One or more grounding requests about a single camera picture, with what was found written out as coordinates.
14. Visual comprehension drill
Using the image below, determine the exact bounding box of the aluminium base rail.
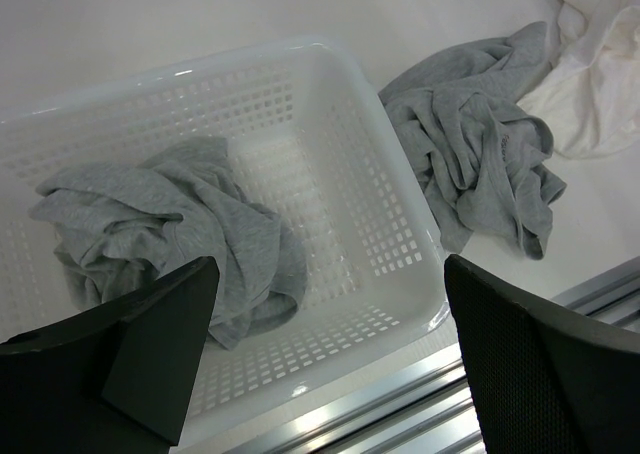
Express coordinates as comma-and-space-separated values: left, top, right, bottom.
174, 256, 640, 454

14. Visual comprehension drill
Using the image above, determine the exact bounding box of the grey tank top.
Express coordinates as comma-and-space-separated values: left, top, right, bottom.
379, 22, 566, 260
30, 137, 308, 350

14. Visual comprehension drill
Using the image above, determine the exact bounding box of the white tank top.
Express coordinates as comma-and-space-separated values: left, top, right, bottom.
519, 0, 639, 159

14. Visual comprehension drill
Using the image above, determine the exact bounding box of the white plastic basket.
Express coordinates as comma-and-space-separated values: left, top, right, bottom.
1, 37, 447, 445

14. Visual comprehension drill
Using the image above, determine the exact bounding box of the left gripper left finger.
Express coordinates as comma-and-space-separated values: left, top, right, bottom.
1, 257, 219, 453

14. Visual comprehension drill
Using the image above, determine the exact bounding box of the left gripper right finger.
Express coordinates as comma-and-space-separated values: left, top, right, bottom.
444, 255, 639, 453

